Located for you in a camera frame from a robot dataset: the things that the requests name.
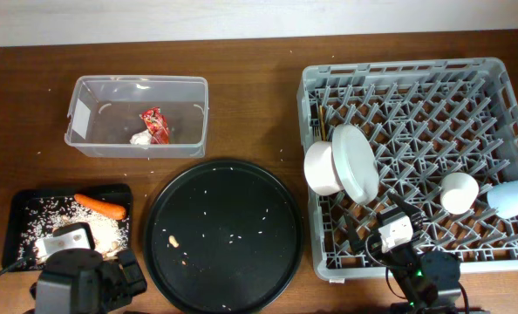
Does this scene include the wooden chopstick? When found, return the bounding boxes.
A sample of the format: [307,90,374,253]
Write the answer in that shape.
[318,105,326,141]

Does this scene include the food scraps and rice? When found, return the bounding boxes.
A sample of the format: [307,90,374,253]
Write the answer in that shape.
[17,198,129,263]

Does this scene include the grey dishwasher rack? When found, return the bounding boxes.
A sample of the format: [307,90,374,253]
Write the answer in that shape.
[296,58,518,282]

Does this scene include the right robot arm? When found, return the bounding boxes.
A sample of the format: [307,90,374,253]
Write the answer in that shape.
[344,193,470,313]

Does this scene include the clear plastic bin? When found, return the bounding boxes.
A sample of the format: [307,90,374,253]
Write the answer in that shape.
[65,75,209,159]

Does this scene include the white plastic fork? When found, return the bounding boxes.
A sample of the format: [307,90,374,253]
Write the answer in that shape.
[312,126,322,141]

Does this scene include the black rectangular tray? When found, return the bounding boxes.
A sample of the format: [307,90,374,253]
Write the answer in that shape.
[2,184,133,268]

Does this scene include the white cup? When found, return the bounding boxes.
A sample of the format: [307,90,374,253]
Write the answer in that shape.
[440,173,480,215]

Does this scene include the white tissue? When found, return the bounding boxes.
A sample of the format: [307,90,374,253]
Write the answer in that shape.
[130,130,153,145]

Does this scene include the grey bowl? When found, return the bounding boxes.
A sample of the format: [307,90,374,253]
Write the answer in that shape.
[331,125,379,205]

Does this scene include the pink bowl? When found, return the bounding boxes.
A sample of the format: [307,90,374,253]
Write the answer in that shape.
[303,141,344,196]

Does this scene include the round black tray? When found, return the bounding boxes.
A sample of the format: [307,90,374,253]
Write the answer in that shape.
[142,159,303,313]

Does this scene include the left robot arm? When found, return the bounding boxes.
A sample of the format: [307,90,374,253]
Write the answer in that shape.
[29,249,147,314]

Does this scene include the orange carrot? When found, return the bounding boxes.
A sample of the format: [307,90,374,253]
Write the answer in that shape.
[73,194,127,220]

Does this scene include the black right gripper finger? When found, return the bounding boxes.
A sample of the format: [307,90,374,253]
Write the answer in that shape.
[387,192,423,218]
[344,209,365,254]

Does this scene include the red snack wrapper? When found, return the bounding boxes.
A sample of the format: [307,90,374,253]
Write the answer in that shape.
[140,107,170,145]

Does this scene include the peanut on tray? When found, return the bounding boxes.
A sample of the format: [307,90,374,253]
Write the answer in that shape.
[168,235,180,248]

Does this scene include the light blue cup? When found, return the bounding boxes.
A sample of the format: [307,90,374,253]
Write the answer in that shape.
[487,180,518,219]

